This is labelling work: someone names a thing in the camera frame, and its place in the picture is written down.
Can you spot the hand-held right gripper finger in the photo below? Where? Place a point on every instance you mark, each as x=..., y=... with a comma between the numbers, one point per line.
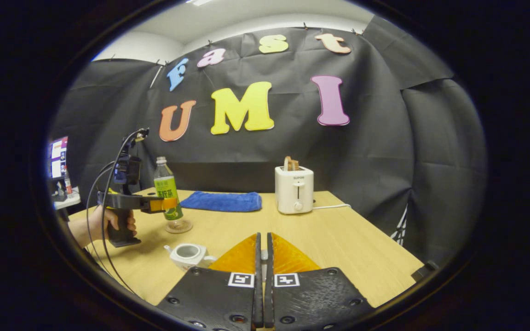
x=259, y=299
x=268, y=299

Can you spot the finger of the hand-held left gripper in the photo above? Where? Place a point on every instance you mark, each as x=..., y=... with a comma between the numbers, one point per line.
x=147, y=203

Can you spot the green label water bottle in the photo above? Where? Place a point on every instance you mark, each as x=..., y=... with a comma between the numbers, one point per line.
x=166, y=186

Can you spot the white teacup lid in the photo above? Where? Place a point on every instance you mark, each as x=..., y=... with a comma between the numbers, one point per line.
x=263, y=255

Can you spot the white teacup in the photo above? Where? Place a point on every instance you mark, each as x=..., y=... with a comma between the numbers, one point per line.
x=189, y=255

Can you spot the red label bottle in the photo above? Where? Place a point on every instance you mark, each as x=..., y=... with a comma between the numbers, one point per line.
x=67, y=184

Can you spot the small white side table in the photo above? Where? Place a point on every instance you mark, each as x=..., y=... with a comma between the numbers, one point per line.
x=69, y=201

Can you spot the computer monitor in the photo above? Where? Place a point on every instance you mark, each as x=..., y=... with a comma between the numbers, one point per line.
x=59, y=156

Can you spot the blue towel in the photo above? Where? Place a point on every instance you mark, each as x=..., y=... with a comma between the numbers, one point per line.
x=223, y=201

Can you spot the white toaster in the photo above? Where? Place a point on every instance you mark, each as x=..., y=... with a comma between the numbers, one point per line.
x=294, y=191

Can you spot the bread slice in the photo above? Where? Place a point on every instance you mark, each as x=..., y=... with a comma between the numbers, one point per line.
x=291, y=164

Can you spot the ceiling light panel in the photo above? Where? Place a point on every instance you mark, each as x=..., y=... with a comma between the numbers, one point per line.
x=199, y=1

